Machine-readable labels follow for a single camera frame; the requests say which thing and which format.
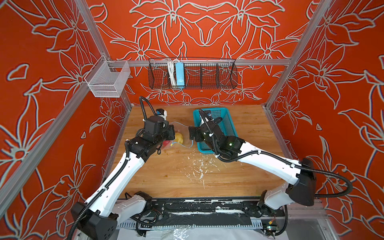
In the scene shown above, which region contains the clear zip top bag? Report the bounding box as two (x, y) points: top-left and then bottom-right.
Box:
(161, 122), (194, 150)

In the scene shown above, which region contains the yellow potato toy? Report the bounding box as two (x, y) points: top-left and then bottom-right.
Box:
(174, 133), (184, 145)

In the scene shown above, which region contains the light blue box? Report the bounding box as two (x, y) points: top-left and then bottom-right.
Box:
(175, 62), (185, 89)

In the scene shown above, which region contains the teal plastic basket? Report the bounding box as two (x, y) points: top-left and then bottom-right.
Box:
(193, 107), (238, 155)

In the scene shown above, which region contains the white cable bundle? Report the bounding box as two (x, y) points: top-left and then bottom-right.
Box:
(167, 59), (177, 88)

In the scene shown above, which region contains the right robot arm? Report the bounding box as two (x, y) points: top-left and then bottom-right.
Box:
(189, 109), (353, 215)

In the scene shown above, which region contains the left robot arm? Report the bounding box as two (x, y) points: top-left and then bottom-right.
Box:
(67, 96), (175, 240)

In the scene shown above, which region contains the black wire wall basket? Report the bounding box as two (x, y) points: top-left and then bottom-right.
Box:
(148, 57), (239, 90)

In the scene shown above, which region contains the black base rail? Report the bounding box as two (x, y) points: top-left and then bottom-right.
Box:
(120, 197), (286, 231)

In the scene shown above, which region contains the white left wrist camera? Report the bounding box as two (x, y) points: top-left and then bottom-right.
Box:
(156, 109), (168, 120)

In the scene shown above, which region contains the clear plastic wall bin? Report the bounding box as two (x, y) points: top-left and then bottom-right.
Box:
(84, 55), (131, 98)

